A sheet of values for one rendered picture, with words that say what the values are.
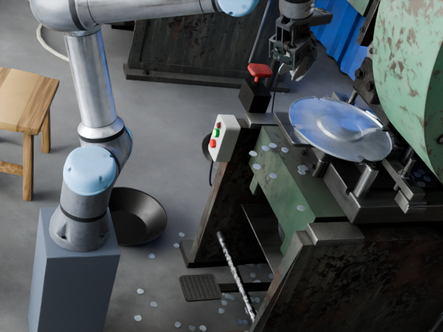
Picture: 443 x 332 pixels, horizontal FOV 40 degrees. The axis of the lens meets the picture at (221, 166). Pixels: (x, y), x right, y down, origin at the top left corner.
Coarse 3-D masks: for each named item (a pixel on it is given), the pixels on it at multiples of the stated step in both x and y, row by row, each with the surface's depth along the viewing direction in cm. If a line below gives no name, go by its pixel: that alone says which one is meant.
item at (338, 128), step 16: (304, 112) 166; (320, 112) 168; (336, 112) 171; (352, 112) 173; (304, 128) 159; (320, 128) 161; (336, 128) 162; (352, 128) 164; (368, 128) 168; (320, 144) 155; (336, 144) 157; (352, 144) 159; (368, 144) 161; (384, 144) 163; (352, 160) 152
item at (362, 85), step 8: (368, 48) 158; (368, 56) 158; (368, 64) 155; (360, 72) 156; (368, 72) 155; (360, 80) 158; (368, 80) 155; (360, 88) 158; (368, 88) 153; (368, 96) 155; (376, 96) 153; (376, 104) 155
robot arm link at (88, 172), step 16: (80, 160) 142; (96, 160) 143; (112, 160) 145; (64, 176) 142; (80, 176) 139; (96, 176) 140; (112, 176) 143; (64, 192) 144; (80, 192) 141; (96, 192) 142; (64, 208) 146; (80, 208) 144; (96, 208) 145
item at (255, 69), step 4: (252, 64) 185; (256, 64) 186; (260, 64) 187; (248, 68) 185; (252, 68) 183; (256, 68) 184; (260, 68) 185; (264, 68) 185; (268, 68) 186; (252, 72) 182; (256, 72) 182; (260, 72) 182; (264, 72) 183; (268, 72) 184; (272, 72) 184; (256, 76) 182; (260, 76) 183; (264, 76) 183; (268, 76) 184; (256, 80) 186
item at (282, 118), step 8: (280, 112) 163; (280, 120) 160; (288, 120) 161; (288, 128) 157; (288, 136) 155; (296, 136) 155; (296, 144) 153; (304, 144) 154; (304, 152) 169; (312, 152) 167; (320, 152) 163; (304, 160) 171; (312, 160) 167; (320, 160) 163; (328, 160) 163; (336, 160) 164; (344, 160) 165; (312, 168) 165; (320, 168) 164; (320, 176) 166
